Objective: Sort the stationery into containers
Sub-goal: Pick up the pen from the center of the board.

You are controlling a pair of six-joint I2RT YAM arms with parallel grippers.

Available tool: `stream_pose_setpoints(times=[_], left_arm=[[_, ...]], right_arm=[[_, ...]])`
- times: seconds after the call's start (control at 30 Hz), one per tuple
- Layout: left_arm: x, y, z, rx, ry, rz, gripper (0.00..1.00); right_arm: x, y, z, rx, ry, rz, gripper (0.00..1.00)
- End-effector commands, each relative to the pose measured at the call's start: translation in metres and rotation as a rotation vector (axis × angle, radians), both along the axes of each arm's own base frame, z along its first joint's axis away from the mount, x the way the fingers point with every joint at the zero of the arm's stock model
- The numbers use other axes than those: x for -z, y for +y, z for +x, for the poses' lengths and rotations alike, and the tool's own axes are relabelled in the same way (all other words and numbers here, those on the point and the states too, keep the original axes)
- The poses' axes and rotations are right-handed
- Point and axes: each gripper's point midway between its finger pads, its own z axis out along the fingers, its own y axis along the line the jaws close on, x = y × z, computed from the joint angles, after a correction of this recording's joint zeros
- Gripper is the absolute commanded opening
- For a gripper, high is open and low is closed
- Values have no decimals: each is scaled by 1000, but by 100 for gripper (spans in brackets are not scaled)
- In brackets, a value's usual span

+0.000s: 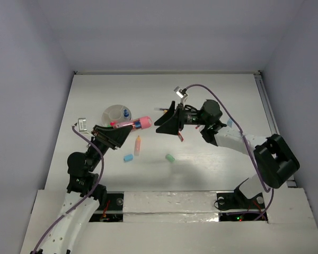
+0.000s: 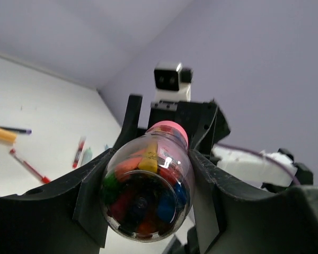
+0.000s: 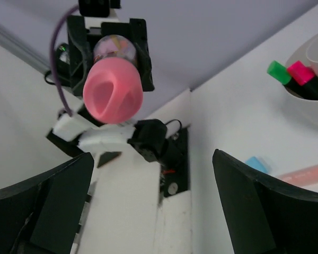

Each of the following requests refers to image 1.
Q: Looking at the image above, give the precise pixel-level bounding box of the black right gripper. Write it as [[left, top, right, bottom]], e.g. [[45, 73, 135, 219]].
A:
[[154, 101, 209, 134]]

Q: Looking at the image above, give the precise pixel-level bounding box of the blue capped glue bottle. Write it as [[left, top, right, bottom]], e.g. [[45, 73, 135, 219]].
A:
[[123, 109, 129, 118]]

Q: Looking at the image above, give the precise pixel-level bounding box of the pink crayon bottle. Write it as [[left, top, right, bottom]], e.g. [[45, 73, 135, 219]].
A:
[[113, 116, 153, 130]]

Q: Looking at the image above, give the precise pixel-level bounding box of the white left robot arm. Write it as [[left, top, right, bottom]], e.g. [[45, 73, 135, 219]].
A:
[[32, 124, 132, 253]]

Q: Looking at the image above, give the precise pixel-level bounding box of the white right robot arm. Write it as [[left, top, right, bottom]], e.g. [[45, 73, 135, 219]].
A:
[[154, 99, 300, 211]]

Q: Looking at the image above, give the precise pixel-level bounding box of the red gel pen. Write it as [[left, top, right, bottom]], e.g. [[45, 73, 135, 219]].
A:
[[178, 133, 184, 142]]

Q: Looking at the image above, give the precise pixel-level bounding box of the white round pen holder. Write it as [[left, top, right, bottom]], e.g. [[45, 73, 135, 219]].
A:
[[101, 104, 132, 127]]

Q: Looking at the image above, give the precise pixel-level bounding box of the pink pencil-shaped highlighter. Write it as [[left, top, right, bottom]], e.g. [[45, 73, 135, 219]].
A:
[[134, 136, 141, 156]]

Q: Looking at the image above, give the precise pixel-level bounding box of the blue eraser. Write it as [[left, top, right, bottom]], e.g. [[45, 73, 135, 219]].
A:
[[123, 154, 134, 162]]

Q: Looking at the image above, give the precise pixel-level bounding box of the green eraser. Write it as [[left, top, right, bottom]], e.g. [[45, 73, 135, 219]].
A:
[[165, 154, 175, 162]]

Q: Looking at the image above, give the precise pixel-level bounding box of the pale blue highlighter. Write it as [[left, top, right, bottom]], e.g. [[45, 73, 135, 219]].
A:
[[226, 119, 233, 128]]

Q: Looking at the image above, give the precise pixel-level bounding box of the foil covered front beam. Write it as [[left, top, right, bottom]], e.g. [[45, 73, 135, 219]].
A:
[[122, 191, 219, 223]]

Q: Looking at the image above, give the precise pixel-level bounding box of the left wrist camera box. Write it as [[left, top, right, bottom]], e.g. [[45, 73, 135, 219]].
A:
[[73, 117, 88, 133]]

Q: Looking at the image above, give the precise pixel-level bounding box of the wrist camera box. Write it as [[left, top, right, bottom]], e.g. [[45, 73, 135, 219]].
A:
[[73, 117, 88, 133], [174, 86, 188, 105]]

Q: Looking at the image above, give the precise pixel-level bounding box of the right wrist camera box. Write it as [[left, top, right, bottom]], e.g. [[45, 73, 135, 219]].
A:
[[174, 86, 188, 105]]

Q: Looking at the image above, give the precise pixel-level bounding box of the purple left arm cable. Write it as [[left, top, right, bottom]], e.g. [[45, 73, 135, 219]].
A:
[[31, 125, 105, 254]]

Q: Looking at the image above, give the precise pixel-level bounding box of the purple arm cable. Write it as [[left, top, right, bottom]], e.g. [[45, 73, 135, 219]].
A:
[[31, 125, 105, 254], [185, 84, 275, 222]]

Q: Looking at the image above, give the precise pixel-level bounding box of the aluminium side rail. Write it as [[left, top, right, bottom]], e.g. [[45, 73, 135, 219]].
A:
[[254, 74, 296, 188]]

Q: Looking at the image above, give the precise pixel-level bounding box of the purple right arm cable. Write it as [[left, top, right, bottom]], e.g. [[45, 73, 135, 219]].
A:
[[185, 84, 275, 222]]

